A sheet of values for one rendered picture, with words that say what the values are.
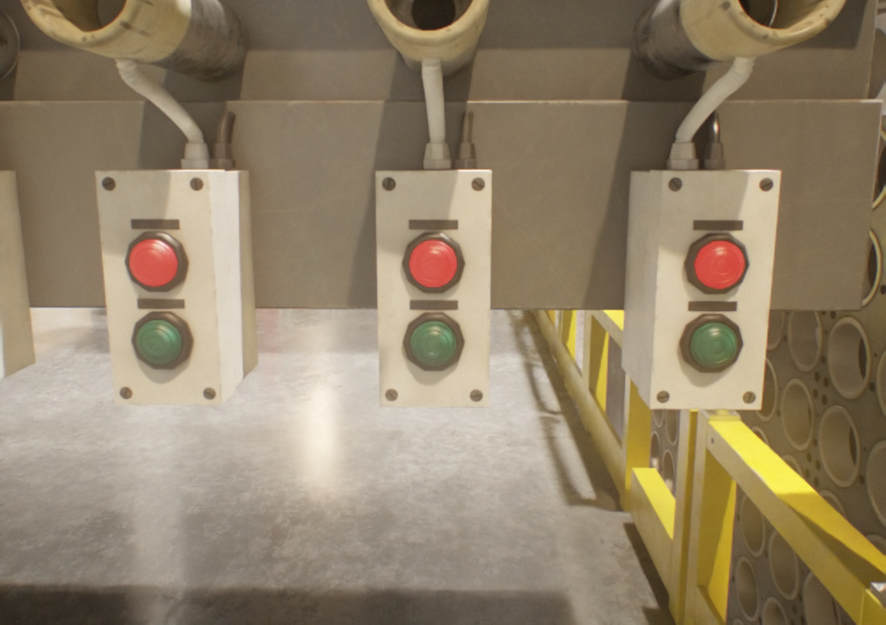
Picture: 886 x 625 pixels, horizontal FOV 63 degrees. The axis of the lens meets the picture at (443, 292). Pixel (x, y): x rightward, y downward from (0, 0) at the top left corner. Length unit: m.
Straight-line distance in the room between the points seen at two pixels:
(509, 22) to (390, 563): 1.15
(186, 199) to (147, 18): 0.11
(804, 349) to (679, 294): 2.45
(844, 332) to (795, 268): 2.05
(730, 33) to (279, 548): 1.36
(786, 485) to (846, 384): 1.67
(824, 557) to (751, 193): 0.48
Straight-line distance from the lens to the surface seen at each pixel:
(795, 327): 2.91
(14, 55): 0.65
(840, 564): 0.84
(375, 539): 1.59
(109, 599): 1.53
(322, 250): 0.55
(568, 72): 0.57
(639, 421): 1.66
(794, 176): 0.59
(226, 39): 0.54
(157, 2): 0.43
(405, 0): 0.46
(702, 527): 1.23
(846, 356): 2.68
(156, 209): 0.48
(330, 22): 0.58
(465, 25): 0.38
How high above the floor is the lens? 0.77
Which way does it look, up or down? 10 degrees down
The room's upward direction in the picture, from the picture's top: straight up
